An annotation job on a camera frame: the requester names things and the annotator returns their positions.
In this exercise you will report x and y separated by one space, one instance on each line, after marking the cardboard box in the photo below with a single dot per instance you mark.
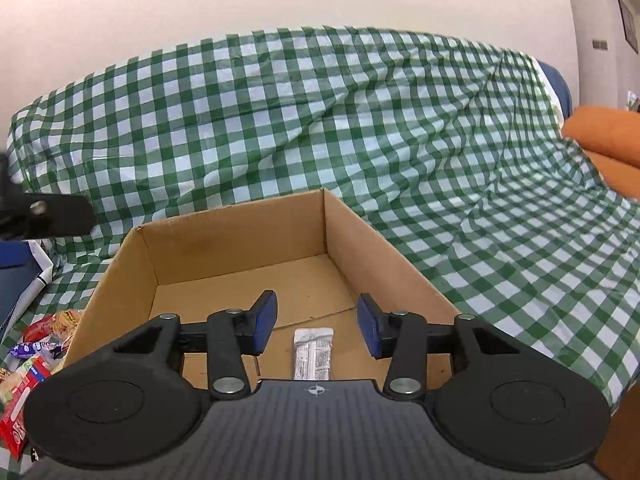
240 255

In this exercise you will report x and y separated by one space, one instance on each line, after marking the round cracker bag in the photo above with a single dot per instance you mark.
67 325

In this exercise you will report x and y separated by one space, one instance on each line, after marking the purple snack bar packet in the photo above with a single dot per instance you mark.
30 349

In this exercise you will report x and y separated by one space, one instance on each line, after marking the green checked cloth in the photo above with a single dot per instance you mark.
350 110

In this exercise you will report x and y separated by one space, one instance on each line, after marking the orange cushion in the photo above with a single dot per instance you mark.
607 135

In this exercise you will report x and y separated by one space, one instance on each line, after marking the wall switch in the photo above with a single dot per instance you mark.
600 44

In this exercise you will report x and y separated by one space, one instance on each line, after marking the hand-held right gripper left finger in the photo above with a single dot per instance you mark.
265 322

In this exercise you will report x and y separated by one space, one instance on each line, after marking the wall picture frame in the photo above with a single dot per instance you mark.
629 22

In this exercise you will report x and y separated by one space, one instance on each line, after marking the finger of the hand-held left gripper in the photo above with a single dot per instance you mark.
60 215

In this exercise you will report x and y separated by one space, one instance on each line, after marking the silver snack packet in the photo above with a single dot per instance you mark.
312 355

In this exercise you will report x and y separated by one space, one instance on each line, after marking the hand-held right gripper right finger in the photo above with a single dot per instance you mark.
369 325

